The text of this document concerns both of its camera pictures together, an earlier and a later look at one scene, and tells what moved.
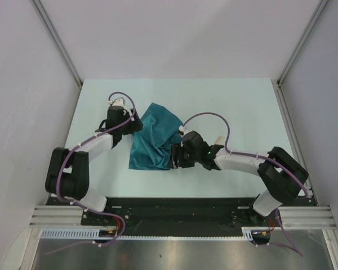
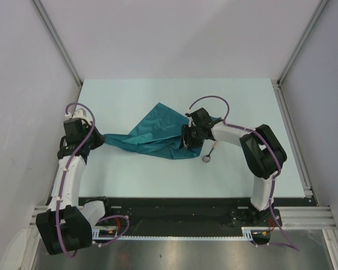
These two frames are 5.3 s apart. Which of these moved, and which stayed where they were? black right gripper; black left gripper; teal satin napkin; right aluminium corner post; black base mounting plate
Moved: black right gripper; black left gripper; teal satin napkin
Stayed: right aluminium corner post; black base mounting plate
